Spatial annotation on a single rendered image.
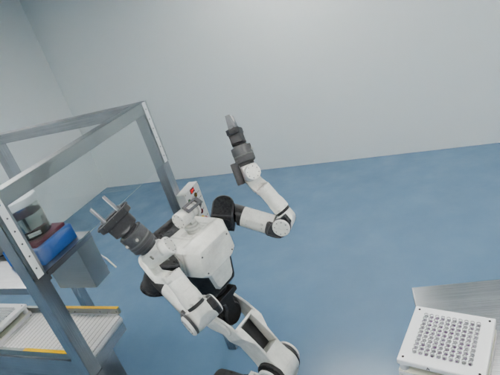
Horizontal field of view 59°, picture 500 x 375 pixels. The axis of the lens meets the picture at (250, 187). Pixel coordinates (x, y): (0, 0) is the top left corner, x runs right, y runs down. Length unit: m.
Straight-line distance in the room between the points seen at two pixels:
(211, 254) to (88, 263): 0.57
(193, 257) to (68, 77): 5.09
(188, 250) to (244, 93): 3.72
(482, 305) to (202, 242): 1.04
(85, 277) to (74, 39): 4.58
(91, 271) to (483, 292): 1.56
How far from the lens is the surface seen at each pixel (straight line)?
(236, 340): 2.00
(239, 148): 1.83
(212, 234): 1.79
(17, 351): 2.36
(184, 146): 5.91
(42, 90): 6.54
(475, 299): 1.81
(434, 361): 1.51
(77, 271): 2.09
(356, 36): 4.80
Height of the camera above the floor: 2.09
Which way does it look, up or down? 24 degrees down
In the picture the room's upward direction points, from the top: 18 degrees counter-clockwise
